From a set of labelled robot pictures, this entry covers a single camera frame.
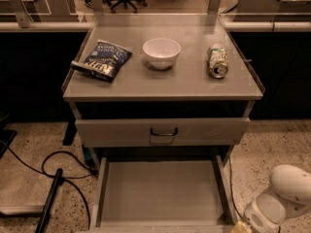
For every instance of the green soda can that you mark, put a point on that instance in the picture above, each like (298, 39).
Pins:
(217, 61)

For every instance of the grey drawer cabinet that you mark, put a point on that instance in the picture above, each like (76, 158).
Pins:
(185, 90)

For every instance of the grey top drawer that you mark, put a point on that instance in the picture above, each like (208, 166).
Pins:
(101, 133)

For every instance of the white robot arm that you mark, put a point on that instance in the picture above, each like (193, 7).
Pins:
(288, 196)

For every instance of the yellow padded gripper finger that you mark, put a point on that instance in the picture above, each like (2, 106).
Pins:
(240, 227)

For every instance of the white horizontal rail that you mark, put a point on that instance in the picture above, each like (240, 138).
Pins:
(229, 26)

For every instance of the black metal bar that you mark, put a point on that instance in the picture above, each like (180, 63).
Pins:
(45, 214)

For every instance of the white bowl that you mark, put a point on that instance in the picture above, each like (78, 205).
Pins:
(161, 53)

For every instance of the grey drawer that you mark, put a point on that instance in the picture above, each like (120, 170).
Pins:
(101, 133)
(164, 196)

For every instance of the blue chip bag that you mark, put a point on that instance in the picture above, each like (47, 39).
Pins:
(104, 61)

